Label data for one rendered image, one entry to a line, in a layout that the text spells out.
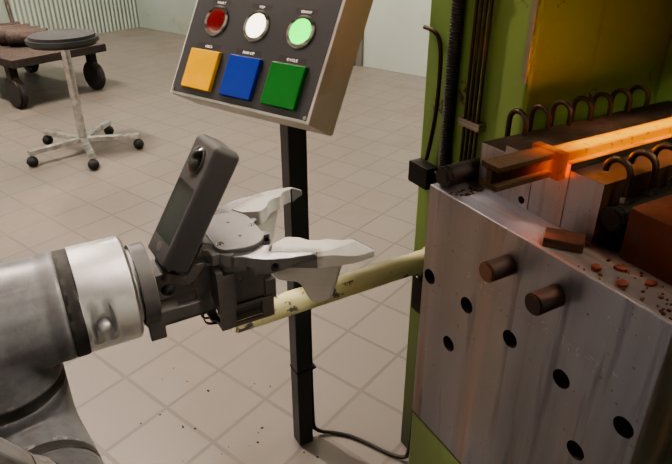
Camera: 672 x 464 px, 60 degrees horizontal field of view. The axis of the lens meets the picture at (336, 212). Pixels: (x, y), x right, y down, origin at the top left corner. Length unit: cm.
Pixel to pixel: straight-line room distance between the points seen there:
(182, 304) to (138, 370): 145
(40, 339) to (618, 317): 55
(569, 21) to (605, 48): 11
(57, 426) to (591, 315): 54
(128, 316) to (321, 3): 68
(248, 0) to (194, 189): 68
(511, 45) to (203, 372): 136
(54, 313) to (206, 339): 157
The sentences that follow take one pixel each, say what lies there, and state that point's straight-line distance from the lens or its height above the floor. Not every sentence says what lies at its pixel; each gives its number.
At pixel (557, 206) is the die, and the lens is 78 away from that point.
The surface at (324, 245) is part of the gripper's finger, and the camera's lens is 52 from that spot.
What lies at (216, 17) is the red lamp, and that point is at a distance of 116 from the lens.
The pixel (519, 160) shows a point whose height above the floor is 101.
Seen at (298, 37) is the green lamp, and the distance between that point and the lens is 102.
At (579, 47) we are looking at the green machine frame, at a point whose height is 108.
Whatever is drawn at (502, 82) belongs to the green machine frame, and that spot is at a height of 102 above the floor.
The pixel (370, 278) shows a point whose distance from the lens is 115.
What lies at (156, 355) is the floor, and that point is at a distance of 202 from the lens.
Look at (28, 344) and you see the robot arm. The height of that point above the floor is 98.
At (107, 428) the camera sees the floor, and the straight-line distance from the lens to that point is 183.
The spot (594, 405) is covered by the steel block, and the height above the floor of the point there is 76.
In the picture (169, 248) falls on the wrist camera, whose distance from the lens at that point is 51.
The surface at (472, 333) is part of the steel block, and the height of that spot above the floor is 73.
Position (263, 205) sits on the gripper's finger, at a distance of 59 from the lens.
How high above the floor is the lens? 126
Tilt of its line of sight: 27 degrees down
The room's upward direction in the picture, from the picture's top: straight up
